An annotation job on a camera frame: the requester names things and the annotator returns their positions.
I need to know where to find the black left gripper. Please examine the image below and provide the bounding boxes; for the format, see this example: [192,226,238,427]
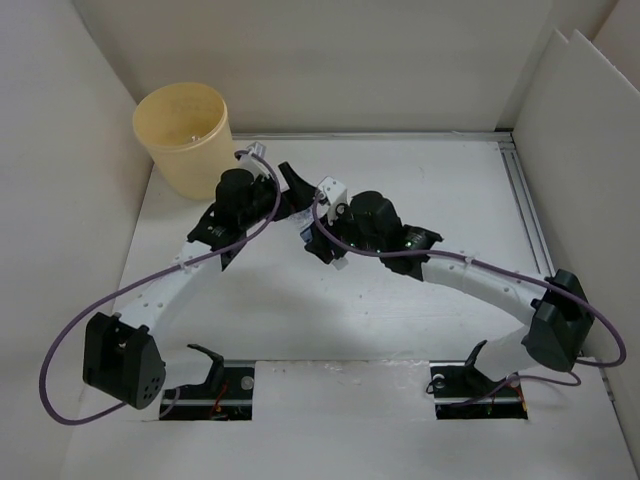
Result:
[239,163,317,230]

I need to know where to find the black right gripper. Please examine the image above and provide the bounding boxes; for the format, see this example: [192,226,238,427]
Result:
[305,198,385,263]

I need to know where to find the blue label bottle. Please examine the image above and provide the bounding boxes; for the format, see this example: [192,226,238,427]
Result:
[288,207,316,245]

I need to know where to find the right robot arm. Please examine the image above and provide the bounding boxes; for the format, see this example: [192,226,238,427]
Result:
[305,189,594,394]

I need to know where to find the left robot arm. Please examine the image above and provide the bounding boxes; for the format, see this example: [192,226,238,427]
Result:
[83,158,316,410]

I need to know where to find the yellow plastic bin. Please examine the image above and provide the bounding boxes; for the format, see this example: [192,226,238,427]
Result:
[132,82,236,201]

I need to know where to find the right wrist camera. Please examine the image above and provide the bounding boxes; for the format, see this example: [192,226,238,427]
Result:
[317,176,347,224]

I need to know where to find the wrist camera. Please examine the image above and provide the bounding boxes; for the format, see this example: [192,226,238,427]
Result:
[317,176,347,224]
[234,142,270,178]

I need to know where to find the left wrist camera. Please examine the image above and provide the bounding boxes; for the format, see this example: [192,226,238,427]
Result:
[234,142,270,178]

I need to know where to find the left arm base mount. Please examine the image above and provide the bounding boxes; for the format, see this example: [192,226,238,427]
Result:
[158,344,256,422]

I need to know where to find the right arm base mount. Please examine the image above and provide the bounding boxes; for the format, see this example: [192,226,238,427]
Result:
[425,341,528,420]

